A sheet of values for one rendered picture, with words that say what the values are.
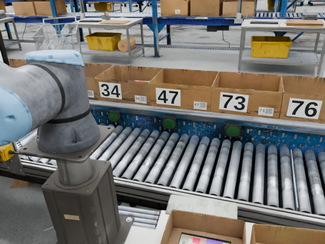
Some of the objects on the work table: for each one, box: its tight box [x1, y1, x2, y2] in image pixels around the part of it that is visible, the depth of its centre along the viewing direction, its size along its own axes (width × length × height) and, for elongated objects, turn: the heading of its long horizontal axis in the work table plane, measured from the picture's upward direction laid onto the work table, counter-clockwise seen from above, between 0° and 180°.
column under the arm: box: [42, 159, 134, 244], centre depth 105 cm, size 26×26×33 cm
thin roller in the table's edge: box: [118, 206, 160, 216], centre depth 127 cm, size 2×28×2 cm, turn 82°
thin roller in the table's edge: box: [119, 215, 157, 226], centre depth 123 cm, size 2×28×2 cm, turn 82°
